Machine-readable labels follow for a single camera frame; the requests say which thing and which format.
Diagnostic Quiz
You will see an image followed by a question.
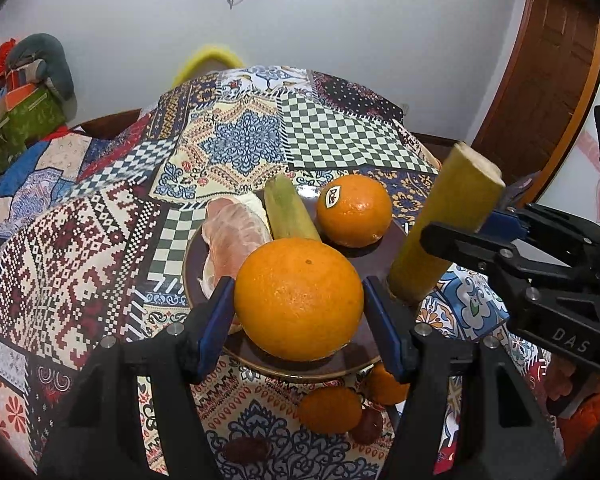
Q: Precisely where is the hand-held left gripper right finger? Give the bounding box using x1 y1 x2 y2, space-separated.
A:
362 275 568 480

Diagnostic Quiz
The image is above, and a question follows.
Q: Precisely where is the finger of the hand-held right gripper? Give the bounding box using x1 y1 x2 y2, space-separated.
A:
419 221 546 306
482 202 600 248

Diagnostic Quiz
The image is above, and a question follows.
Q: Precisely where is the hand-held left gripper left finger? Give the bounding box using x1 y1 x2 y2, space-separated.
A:
37 276 237 480

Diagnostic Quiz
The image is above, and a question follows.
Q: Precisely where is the long sugarcane piece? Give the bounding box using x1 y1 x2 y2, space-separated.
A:
386 142 506 306

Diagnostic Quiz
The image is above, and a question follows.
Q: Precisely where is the brown round plate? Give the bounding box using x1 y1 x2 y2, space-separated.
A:
182 185 416 380

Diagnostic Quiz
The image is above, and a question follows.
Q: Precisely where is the orange with white sticker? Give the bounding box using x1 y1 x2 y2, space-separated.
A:
316 174 393 248

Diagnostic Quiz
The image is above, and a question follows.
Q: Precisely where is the plain orange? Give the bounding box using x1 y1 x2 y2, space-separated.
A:
234 237 365 362

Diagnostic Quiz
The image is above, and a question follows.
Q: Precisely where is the peeled pink pomelo flesh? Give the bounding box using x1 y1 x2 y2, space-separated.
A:
197 197 272 333

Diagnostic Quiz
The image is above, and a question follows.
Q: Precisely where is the short sugarcane piece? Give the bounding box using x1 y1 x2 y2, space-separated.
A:
264 175 323 243

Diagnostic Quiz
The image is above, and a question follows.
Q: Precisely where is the small tangerine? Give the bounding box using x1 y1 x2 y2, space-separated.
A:
297 385 363 435
365 362 411 406

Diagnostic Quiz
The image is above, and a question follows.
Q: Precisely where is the red date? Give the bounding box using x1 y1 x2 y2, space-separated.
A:
350 407 385 445
222 437 272 463

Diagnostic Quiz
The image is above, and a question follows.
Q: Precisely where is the wooden door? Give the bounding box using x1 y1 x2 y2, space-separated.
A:
472 0 600 201

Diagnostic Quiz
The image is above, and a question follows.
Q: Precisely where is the patchwork printed blanket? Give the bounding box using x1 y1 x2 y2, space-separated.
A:
0 64 556 480

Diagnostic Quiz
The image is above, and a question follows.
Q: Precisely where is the green bag with clutter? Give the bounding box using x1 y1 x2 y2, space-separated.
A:
0 87 68 173

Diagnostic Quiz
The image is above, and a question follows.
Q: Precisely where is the orange box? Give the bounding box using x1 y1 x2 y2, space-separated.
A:
5 80 43 111

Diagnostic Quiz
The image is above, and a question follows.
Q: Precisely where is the red plastic bag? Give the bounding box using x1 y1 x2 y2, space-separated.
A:
0 39 18 76

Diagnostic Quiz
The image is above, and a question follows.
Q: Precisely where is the wooden bed frame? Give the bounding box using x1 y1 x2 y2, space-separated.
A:
77 107 153 138

